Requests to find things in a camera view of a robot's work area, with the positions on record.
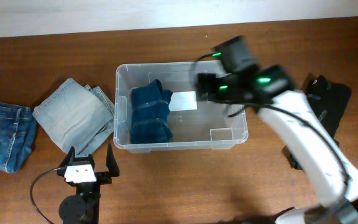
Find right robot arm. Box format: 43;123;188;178
195;36;358;223

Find clear plastic storage bin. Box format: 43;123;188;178
113;62;249;153

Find white label in bin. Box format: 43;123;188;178
169;91;197;111

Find small black cloth bundle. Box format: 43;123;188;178
282;138;340;171

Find teal cloth bundle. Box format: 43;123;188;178
130;79;173;144

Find light grey jeans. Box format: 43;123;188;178
32;78;115;154

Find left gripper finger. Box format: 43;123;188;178
61;146;75;167
106;143;120;177

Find dark blue folded jeans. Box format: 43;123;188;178
0;102;37;173

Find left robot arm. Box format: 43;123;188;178
57;145;120;224

